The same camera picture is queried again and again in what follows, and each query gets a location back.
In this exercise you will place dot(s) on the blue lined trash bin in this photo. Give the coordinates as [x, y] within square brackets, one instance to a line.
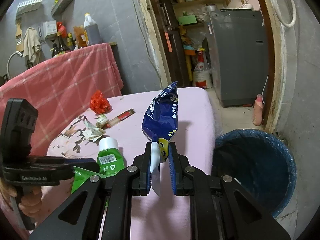
[260, 162]

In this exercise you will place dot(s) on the pink plaid cloth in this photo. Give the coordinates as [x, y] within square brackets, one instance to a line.
[61, 89]

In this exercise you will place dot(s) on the chrome faucet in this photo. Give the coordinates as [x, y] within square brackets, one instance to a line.
[14, 64]

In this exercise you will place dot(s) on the beige hanging towel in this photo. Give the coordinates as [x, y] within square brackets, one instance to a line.
[32, 45]

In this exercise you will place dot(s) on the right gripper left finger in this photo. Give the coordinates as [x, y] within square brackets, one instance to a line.
[101, 207]

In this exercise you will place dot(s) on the pink bottle on floor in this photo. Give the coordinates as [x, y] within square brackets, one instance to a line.
[258, 110]

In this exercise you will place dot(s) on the pink floral tablecloth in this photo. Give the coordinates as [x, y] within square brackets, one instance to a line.
[139, 202]

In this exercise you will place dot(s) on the blue milk powder bag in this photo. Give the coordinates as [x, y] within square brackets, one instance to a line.
[159, 126]

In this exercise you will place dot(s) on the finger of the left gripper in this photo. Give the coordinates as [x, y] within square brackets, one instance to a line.
[75, 160]
[82, 167]

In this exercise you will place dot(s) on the white wall box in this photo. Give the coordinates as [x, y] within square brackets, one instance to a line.
[49, 29]

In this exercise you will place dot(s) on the red plastic bag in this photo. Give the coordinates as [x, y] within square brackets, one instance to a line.
[99, 104]

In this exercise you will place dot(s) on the white paper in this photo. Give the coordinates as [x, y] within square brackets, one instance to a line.
[94, 132]

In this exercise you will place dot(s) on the grey washing machine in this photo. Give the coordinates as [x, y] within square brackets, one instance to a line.
[238, 50]

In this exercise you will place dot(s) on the red tube wrapper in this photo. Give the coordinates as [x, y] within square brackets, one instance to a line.
[120, 118]

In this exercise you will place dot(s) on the left hand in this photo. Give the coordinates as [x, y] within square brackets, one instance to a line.
[30, 204]

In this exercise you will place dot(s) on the green box on shelf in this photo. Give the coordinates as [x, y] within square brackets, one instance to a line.
[187, 20]

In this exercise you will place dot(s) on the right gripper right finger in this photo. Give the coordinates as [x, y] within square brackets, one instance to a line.
[220, 208]

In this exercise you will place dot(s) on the red white rice sack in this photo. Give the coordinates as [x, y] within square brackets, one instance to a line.
[201, 73]

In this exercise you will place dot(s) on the dark soy sauce bottle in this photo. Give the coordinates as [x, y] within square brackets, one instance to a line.
[63, 49]

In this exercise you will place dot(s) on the wall spice rack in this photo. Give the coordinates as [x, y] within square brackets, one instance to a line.
[60, 6]

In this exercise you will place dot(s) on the large vinegar jug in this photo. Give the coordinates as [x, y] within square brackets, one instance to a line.
[92, 33]

